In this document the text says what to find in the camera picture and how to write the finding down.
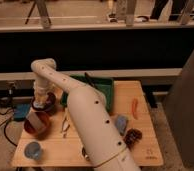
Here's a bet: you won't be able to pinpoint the dark brown grape bunch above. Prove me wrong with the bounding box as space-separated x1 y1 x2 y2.
124 129 142 148

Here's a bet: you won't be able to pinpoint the blue cup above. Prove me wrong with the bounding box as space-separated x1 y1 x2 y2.
24 141 42 160

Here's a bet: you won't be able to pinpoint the orange carrot toy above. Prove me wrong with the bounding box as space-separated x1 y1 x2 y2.
132 98 138 120

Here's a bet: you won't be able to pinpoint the wooden tongs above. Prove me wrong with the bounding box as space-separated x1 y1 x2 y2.
61 109 70 138

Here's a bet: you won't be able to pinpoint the blue sponge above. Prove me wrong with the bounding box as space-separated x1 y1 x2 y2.
115 115 128 136

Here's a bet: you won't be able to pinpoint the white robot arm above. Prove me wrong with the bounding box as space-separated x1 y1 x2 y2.
31 58 141 171

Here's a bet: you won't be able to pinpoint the blue power box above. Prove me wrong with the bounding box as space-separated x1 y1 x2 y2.
13 104 30 121

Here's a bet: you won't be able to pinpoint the white towel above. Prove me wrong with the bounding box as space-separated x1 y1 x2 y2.
33 96 47 108

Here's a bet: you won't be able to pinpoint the green tray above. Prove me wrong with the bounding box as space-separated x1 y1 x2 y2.
60 75 114 112

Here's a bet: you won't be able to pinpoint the red-brown bowl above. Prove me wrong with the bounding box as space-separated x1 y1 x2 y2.
23 111 53 137

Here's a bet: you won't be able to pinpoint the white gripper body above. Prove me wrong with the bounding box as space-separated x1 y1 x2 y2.
33 79 52 97

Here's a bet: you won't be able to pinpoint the black cable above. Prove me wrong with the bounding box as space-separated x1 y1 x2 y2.
0 97 19 147

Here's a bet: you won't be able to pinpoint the wooden block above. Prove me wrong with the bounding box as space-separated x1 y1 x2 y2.
26 112 49 134

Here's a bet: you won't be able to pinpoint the purple bowl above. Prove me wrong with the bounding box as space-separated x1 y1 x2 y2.
31 92 56 115

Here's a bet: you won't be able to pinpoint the metal cup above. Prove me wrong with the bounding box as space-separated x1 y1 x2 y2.
81 147 88 159

